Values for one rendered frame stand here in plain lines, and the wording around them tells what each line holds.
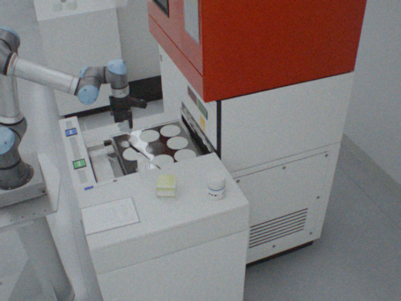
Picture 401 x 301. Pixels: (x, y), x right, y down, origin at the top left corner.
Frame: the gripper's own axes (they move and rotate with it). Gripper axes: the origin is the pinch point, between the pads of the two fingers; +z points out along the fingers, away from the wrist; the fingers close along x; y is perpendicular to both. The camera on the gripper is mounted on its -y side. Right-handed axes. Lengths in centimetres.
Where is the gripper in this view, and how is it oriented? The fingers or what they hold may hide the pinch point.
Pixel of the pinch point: (130, 131)
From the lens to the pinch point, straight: 203.4
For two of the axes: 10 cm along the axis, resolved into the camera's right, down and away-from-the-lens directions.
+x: 4.0, 5.5, -7.4
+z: 0.3, 8.0, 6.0
